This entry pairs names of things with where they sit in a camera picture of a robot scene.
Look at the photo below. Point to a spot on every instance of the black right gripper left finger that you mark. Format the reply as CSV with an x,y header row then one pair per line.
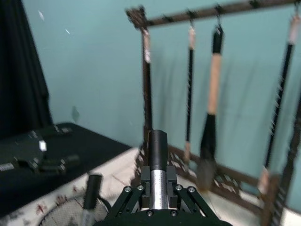
x,y
145,179

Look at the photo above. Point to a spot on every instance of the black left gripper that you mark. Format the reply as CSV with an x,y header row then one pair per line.
x,y
29,148

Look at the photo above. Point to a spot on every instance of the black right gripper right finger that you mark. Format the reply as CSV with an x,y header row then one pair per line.
x,y
171,179

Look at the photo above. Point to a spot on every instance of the white felt mat, red marks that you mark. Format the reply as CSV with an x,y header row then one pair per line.
x,y
113,174

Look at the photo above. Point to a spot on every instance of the black table cloth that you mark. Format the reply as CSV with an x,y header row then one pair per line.
x,y
94,146

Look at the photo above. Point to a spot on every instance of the dark wooden brush rack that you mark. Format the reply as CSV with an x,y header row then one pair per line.
x,y
235,174

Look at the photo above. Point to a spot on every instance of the grey mesh brush mat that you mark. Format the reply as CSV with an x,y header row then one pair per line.
x,y
63,214

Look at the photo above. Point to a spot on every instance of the black curtain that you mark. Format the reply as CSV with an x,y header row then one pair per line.
x,y
18,70

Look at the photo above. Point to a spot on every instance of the thin black brush, pale end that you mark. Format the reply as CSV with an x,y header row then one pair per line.
x,y
189,94
147,77
281,94

